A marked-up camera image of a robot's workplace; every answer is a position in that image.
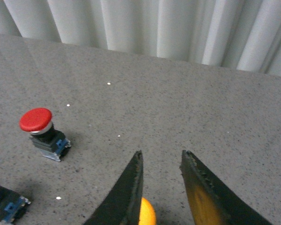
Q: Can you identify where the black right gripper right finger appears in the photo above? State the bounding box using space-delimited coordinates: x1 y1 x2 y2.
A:
180 150 271 225

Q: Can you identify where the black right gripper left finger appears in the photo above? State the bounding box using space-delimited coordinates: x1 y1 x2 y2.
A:
84 151 143 225

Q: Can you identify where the yellow mushroom push button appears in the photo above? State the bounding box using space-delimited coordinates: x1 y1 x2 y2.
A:
138 197 157 225

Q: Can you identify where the red mushroom push button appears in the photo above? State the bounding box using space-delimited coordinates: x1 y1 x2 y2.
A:
19 107 71 162

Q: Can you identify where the green mushroom push button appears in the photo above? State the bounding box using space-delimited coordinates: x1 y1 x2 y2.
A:
0 185 31 224

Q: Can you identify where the white pleated curtain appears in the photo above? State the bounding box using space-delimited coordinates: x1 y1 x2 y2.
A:
0 0 281 76

